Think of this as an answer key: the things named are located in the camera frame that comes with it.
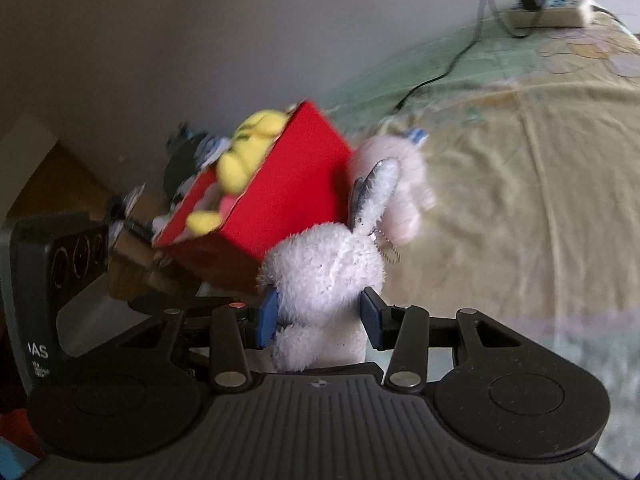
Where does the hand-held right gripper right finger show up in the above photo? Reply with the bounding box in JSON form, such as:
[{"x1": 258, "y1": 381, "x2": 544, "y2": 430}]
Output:
[{"x1": 360, "y1": 287, "x2": 527, "y2": 392}]

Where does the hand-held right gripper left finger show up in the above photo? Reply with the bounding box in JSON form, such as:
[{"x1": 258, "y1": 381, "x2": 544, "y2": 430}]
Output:
[{"x1": 116, "y1": 290, "x2": 281, "y2": 394}]

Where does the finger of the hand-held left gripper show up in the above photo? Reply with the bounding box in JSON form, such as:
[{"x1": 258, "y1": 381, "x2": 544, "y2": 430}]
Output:
[{"x1": 111, "y1": 209, "x2": 162, "y2": 242}]

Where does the white plush rabbit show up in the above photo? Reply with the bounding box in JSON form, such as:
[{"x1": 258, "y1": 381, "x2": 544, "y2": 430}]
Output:
[{"x1": 256, "y1": 157, "x2": 402, "y2": 374}]

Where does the red cardboard box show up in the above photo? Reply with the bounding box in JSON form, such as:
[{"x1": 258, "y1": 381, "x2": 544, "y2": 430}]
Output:
[{"x1": 150, "y1": 100, "x2": 357, "y2": 295}]

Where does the yellow plush tiger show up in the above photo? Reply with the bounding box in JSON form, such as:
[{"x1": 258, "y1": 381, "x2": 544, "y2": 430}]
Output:
[{"x1": 186, "y1": 108, "x2": 290, "y2": 237}]

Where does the pink plush toy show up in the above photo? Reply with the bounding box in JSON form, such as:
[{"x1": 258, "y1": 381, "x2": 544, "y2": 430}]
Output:
[{"x1": 346, "y1": 127, "x2": 437, "y2": 244}]

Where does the dark green object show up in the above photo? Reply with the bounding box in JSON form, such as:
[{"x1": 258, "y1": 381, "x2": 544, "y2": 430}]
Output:
[{"x1": 164, "y1": 121, "x2": 236, "y2": 213}]

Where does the wooden furniture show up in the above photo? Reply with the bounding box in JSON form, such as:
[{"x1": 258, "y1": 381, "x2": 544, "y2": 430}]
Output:
[{"x1": 7, "y1": 139, "x2": 168, "y2": 301}]

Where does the printed bed sheet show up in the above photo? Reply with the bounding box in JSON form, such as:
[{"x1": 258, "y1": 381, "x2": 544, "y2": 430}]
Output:
[{"x1": 320, "y1": 9, "x2": 640, "y2": 472}]

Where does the white power strip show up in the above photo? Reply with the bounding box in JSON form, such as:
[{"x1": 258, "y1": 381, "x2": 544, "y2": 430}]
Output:
[{"x1": 504, "y1": 0, "x2": 594, "y2": 29}]

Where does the black charging cable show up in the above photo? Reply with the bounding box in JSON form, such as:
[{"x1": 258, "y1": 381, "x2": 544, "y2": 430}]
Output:
[{"x1": 394, "y1": 0, "x2": 561, "y2": 112}]

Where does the grey power strip cable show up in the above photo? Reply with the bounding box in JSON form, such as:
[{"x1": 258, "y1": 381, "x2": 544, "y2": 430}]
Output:
[{"x1": 590, "y1": 4, "x2": 623, "y2": 23}]

